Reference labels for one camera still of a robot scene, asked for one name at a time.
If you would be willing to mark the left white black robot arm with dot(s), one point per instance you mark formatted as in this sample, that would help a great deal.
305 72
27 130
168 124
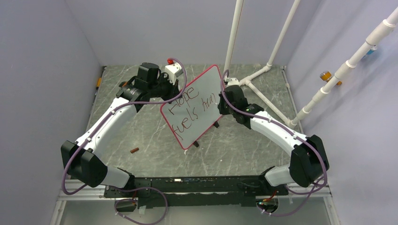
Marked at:
82 158

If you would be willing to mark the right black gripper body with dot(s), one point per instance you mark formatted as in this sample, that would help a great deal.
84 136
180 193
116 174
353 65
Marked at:
225 108

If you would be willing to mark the white PVC pipe frame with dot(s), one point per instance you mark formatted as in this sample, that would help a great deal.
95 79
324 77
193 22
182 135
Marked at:
296 42

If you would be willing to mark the orange wall knob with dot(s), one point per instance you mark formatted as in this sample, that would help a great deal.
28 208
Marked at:
326 76

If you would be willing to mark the brown marker cap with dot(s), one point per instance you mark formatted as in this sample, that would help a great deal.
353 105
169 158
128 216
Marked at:
134 150

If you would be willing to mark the red-framed whiteboard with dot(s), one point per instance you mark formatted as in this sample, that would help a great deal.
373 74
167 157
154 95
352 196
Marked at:
190 116

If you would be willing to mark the orange-handled tool at edge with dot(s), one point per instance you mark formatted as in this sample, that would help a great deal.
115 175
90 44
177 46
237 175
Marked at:
98 85

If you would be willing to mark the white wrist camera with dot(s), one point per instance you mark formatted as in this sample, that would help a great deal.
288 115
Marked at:
231 81
173 69

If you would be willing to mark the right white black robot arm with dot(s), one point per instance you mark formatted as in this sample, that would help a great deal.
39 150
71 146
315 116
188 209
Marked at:
308 159

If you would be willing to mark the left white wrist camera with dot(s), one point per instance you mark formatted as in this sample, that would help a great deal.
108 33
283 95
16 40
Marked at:
173 69

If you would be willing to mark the blue wall clip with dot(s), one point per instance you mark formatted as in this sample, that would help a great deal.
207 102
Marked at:
371 50

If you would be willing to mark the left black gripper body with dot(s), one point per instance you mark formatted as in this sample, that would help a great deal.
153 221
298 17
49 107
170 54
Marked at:
162 89

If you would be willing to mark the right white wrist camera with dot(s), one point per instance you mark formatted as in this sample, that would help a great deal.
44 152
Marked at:
231 81

